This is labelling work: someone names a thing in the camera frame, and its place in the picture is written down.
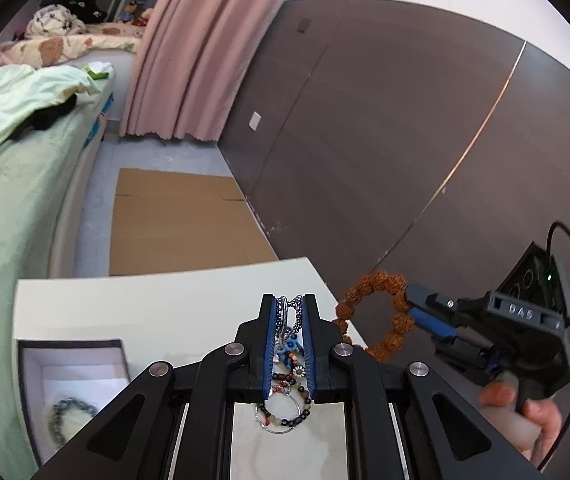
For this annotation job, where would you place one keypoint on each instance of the pink curtain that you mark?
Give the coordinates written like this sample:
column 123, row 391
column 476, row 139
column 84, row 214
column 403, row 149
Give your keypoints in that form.
column 200, row 50

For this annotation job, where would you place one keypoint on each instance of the cream patterned quilt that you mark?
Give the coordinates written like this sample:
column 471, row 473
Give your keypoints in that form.
column 55, row 47

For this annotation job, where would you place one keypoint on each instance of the white and black plush blanket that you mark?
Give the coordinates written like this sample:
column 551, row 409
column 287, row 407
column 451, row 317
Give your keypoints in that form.
column 55, row 20

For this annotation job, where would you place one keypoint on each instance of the plush toy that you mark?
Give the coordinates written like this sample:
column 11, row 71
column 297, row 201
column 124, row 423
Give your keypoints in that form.
column 129, row 14
column 145, row 17

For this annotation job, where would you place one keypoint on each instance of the white bed base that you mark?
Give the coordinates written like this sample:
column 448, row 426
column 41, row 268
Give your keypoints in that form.
column 95, row 170

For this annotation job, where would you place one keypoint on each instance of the blue printed mattress side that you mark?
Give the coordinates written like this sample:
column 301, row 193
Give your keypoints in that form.
column 101, row 120

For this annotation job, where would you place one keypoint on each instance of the black jewelry box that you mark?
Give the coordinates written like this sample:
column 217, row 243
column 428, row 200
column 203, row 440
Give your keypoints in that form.
column 72, row 347

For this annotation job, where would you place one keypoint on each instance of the white wall socket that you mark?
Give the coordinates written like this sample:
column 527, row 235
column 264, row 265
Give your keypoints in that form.
column 254, row 121

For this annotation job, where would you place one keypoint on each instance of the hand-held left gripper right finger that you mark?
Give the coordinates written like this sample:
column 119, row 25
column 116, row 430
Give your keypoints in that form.
column 309, row 345

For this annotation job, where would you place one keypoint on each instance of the black cloth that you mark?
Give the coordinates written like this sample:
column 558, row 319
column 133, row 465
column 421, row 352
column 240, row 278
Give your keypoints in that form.
column 50, row 116

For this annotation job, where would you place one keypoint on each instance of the pale green blanket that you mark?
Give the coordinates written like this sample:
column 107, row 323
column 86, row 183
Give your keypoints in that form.
column 10, row 95

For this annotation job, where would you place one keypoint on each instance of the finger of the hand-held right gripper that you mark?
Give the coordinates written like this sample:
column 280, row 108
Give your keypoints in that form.
column 430, row 300
column 432, row 326

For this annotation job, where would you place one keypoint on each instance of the person's right hand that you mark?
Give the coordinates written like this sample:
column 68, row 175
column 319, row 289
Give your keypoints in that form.
column 540, row 417

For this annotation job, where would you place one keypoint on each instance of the green and white packet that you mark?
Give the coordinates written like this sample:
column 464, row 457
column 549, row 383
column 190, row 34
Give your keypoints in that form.
column 96, row 69

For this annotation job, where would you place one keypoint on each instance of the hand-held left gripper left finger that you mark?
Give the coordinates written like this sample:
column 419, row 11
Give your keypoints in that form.
column 267, row 345

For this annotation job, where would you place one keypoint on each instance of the flattened cardboard sheet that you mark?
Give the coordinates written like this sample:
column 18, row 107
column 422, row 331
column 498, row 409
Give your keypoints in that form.
column 175, row 220

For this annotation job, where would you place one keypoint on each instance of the green bedsheet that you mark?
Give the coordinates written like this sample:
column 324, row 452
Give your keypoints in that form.
column 10, row 220

